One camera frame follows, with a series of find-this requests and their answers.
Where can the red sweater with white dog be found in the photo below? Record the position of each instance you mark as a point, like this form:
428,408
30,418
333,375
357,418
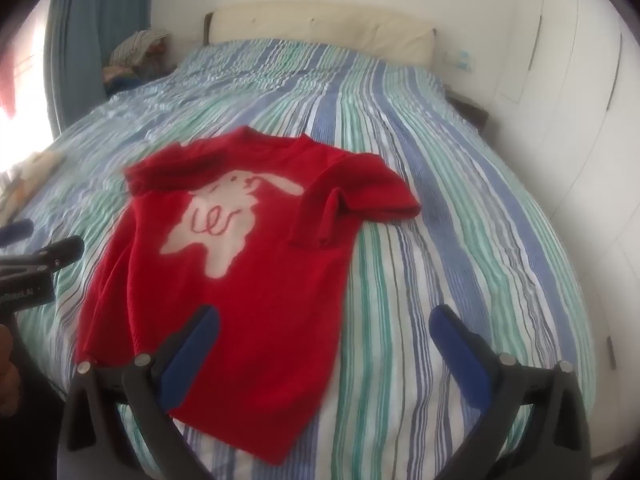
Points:
262,229

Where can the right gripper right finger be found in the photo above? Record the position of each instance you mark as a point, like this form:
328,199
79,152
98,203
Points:
532,424

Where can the pile of clothes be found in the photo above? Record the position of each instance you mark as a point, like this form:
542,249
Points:
140,59

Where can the striped blue green bedspread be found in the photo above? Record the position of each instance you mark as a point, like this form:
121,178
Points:
482,245

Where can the white wardrobe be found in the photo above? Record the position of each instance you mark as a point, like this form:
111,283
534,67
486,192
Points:
567,114

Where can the wall socket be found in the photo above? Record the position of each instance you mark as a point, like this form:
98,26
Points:
460,59

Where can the blue curtain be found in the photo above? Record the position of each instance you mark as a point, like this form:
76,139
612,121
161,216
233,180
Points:
80,38

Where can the left hand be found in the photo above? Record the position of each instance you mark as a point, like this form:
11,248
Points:
10,380

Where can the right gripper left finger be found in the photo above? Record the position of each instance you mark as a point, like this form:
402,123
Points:
93,441

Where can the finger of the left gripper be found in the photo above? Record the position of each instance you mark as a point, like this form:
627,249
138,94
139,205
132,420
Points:
14,232
53,257

